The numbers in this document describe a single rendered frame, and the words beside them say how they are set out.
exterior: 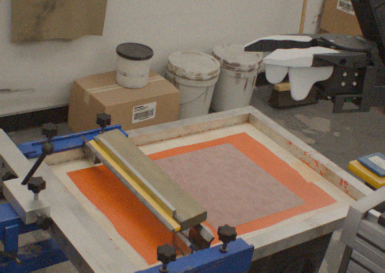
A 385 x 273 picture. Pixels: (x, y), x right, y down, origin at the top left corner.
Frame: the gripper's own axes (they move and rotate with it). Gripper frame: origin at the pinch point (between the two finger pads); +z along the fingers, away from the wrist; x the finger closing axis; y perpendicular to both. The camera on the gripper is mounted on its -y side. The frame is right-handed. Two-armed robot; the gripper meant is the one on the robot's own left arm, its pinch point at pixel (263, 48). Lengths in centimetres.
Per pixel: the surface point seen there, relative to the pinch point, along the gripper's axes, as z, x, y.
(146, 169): -14, 77, 52
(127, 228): -7, 70, 63
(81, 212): 3, 72, 59
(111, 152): -7, 86, 51
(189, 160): -33, 97, 59
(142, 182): -11, 72, 52
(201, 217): -21, 58, 55
